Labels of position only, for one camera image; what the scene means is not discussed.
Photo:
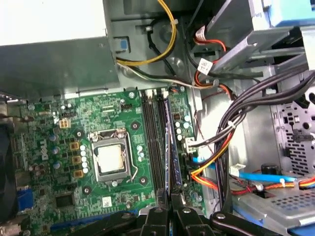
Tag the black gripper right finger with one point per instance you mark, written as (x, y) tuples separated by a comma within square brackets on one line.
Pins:
[(189, 221)]

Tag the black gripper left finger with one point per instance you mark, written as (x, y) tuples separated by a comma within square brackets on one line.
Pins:
[(155, 221)]

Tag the blue RAM stick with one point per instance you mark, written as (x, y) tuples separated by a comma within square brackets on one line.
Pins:
[(167, 147)]

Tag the black RAM slot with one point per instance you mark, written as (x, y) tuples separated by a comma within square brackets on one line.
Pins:
[(150, 137), (158, 137)]

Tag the blue expansion slot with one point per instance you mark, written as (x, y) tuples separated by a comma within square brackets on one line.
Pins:
[(129, 211)]

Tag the metal locking lever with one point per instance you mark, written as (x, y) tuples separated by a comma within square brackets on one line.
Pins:
[(136, 169)]

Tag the metal socket cover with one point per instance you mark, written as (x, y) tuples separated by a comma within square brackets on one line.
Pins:
[(113, 176)]

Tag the silver CPU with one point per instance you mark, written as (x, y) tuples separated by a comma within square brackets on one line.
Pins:
[(109, 158)]

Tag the grey metal disk bay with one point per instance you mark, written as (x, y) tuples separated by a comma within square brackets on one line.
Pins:
[(283, 204)]

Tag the black open PC case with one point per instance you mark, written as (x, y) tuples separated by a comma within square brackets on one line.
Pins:
[(248, 137)]

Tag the hard disk in blue carrier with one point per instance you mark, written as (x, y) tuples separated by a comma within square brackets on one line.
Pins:
[(302, 229)]

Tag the green motherboard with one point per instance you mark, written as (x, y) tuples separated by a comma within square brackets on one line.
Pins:
[(110, 110)]

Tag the blue VGA port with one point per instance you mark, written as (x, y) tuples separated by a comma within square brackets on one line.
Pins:
[(24, 199)]

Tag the black case fan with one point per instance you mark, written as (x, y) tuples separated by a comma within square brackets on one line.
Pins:
[(7, 159)]

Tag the grey metal drive cage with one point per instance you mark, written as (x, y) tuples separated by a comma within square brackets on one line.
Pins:
[(236, 49)]

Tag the grey power supply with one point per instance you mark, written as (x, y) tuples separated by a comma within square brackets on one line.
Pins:
[(61, 66)]

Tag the blue drive bay latch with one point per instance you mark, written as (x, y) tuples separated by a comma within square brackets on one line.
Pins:
[(290, 14)]

